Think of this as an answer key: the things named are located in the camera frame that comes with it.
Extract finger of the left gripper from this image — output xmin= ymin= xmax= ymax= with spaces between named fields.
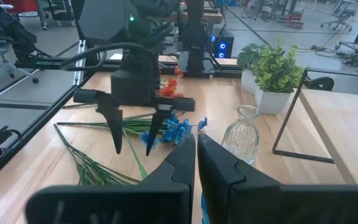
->
xmin=145 ymin=105 xmax=172 ymax=156
xmin=96 ymin=92 xmax=124 ymax=155

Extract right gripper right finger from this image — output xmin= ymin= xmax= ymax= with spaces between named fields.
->
xmin=197 ymin=133 xmax=358 ymax=224

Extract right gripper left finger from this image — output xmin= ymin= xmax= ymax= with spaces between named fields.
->
xmin=25 ymin=134 xmax=196 ymax=224

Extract blue artificial flower bunch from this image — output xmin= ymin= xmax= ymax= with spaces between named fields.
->
xmin=56 ymin=111 xmax=209 ymax=147

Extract orange-red artificial flower bunch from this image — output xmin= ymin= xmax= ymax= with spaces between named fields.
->
xmin=156 ymin=78 xmax=185 ymax=99

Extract red artificial flower bunch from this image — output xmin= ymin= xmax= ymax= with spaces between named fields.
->
xmin=173 ymin=64 xmax=185 ymax=78

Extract purple artificial flower bunch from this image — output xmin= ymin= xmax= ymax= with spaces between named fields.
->
xmin=53 ymin=123 xmax=142 ymax=187

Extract clear ribbed glass vase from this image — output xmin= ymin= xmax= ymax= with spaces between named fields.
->
xmin=221 ymin=105 xmax=260 ymax=165

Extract computer tower blue lights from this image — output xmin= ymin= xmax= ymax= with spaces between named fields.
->
xmin=209 ymin=27 xmax=235 ymax=60

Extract dark-leaf plant white pot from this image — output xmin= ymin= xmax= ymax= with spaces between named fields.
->
xmin=237 ymin=42 xmax=265 ymax=95

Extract office chair white base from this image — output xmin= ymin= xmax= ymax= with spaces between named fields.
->
xmin=0 ymin=26 xmax=40 ymax=93

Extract light-green plant white pot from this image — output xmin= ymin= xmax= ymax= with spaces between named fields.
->
xmin=252 ymin=39 xmax=305 ymax=115

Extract red tool cart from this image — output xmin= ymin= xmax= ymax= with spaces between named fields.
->
xmin=283 ymin=11 xmax=305 ymax=29

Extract grey office chair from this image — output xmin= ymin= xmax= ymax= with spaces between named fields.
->
xmin=320 ymin=0 xmax=357 ymax=32

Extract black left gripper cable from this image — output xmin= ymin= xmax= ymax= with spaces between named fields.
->
xmin=60 ymin=42 xmax=155 ymax=71

